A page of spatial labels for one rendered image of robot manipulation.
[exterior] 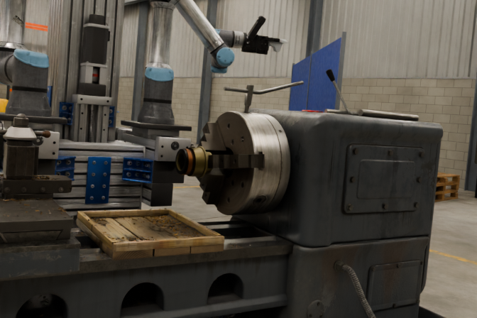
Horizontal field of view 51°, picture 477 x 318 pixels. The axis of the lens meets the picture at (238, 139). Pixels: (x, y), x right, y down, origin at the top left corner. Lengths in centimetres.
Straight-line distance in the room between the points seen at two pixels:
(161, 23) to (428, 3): 1103
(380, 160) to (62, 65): 126
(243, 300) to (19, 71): 109
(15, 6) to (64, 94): 37
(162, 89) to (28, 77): 50
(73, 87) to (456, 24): 1098
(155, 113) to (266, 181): 75
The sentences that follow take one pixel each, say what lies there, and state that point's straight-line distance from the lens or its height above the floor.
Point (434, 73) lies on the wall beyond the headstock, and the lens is 1245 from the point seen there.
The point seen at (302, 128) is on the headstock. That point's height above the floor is 120.
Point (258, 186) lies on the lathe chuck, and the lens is 140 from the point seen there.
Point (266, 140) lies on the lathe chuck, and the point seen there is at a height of 116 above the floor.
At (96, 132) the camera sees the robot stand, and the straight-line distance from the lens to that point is 206.
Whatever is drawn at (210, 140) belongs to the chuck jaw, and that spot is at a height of 114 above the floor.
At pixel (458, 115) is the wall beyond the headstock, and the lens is 1205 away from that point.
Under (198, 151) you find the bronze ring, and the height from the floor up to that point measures 111.
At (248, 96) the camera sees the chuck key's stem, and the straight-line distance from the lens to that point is 150.
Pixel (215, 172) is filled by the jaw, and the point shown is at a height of 105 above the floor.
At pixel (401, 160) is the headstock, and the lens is 169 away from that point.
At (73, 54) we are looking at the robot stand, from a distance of 211.
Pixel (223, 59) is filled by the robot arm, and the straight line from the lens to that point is 207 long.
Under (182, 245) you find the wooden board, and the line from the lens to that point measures 129.
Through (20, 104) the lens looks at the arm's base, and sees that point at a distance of 188.
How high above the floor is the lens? 123
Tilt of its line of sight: 3 degrees down
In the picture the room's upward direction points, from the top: 5 degrees clockwise
